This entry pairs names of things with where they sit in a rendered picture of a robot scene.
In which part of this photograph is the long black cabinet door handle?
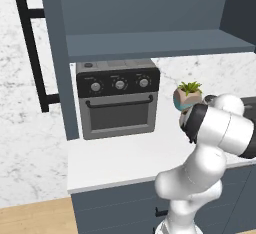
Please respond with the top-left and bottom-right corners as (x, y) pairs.
(15, 0), (61, 114)

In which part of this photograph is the blue-grey base cabinet run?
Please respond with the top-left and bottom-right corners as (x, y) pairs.
(70, 165), (256, 234)

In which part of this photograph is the silver toaster oven knob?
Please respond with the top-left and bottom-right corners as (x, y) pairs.
(139, 78), (150, 89)
(114, 79), (126, 91)
(90, 81), (102, 93)

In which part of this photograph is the grey toaster oven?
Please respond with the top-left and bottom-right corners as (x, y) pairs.
(75, 58), (161, 141)

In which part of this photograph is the black toaster oven door handle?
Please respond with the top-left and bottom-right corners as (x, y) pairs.
(85, 94), (155, 109)

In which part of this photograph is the blue-grey cabinet door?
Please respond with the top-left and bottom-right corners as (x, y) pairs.
(37, 0), (80, 142)

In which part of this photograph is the small potted green plant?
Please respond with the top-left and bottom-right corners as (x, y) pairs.
(172, 80), (204, 113)

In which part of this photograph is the black base cabinet handle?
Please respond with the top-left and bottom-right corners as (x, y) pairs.
(154, 206), (170, 219)

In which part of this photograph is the blue-grey open wall cabinet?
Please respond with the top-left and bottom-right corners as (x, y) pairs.
(57, 0), (256, 63)

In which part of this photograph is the grey toaster oven door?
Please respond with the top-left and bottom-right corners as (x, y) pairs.
(78, 92), (159, 141)

